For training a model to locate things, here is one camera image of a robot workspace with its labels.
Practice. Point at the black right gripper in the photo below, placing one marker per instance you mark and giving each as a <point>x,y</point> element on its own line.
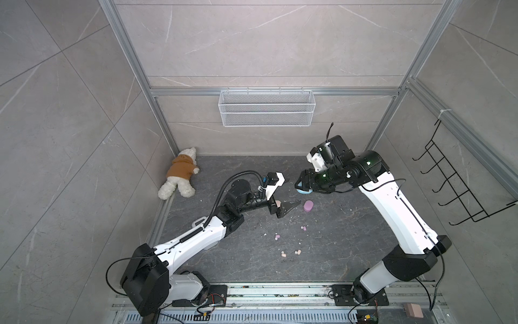
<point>307,179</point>

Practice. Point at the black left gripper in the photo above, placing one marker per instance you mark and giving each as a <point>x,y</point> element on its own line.
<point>284,208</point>

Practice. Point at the blue earbud charging case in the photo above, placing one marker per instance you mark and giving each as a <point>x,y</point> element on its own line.
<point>300,189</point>

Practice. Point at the purple earbud charging case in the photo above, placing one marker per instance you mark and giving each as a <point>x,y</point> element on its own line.
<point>308,206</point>

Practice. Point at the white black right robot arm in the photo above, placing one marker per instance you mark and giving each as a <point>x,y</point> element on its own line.
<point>419,246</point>

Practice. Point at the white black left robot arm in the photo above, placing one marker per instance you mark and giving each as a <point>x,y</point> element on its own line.
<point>150,278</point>

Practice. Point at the white digital scale device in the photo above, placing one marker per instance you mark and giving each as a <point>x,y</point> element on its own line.
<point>199,222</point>

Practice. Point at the white teddy bear brown hoodie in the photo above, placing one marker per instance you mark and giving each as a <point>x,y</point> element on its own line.
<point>183,167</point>

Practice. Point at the pink eraser block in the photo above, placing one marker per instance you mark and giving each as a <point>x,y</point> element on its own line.
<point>413,310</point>

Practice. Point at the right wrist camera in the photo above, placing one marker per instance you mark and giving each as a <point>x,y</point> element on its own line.
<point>328,153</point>

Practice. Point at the white wire mesh basket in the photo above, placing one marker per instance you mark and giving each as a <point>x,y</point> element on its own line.
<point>266,108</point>

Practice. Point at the aluminium rail front frame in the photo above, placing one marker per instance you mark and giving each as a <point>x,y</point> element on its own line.
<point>305,302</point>

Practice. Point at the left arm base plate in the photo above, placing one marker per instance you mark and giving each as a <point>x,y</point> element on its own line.
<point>217,292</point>

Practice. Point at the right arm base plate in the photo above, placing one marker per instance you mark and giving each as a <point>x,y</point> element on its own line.
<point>343,296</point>

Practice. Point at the black wire hook rack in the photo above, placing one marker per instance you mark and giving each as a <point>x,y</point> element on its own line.
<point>462,193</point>

